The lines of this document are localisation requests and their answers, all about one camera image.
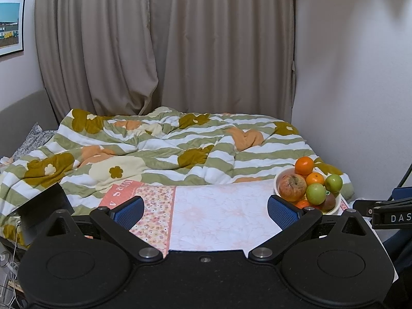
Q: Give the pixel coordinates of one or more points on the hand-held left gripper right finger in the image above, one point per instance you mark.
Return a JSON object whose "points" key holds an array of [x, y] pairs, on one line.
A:
{"points": [[283, 214]]}

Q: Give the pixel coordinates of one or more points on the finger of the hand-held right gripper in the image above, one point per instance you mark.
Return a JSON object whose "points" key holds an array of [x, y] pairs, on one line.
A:
{"points": [[363, 206], [404, 193]]}

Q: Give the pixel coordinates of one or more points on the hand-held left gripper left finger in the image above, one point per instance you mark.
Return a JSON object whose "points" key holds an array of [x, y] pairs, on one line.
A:
{"points": [[130, 212]]}

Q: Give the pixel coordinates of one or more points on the small mandarin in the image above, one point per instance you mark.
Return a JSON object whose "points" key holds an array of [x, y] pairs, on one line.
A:
{"points": [[302, 204]]}

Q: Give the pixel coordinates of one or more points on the cream bowl with cartoon print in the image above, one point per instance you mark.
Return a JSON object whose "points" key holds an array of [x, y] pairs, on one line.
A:
{"points": [[337, 204]]}

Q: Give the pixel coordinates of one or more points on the brown kiwi with sticker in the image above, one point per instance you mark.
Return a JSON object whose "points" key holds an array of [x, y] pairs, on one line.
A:
{"points": [[329, 203]]}

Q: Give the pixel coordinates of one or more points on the green apple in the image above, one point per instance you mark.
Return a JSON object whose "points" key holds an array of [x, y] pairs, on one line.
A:
{"points": [[333, 182], [316, 193]]}

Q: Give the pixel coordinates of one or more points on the large orange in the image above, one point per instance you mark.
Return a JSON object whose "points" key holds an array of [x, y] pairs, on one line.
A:
{"points": [[316, 178], [304, 165]]}

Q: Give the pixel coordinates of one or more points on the dark cloth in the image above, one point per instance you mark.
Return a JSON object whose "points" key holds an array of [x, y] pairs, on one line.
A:
{"points": [[402, 251]]}

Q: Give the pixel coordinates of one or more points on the pink floral tablecloth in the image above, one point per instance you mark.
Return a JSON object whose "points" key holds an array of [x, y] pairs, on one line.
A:
{"points": [[209, 215]]}

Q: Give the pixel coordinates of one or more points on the green striped flower blanket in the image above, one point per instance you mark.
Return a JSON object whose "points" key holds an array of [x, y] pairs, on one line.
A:
{"points": [[161, 144]]}

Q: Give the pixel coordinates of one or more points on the grey patterned pillow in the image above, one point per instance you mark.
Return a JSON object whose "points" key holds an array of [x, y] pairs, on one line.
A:
{"points": [[32, 138]]}

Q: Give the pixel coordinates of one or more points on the grey headboard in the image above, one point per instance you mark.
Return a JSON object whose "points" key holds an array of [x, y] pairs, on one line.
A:
{"points": [[19, 116]]}

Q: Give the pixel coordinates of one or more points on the beige curtain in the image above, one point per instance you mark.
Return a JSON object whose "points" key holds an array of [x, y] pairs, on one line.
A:
{"points": [[225, 38], [96, 38]]}

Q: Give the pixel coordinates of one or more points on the framed wall picture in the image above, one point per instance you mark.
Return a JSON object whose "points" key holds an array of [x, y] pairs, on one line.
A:
{"points": [[11, 25]]}

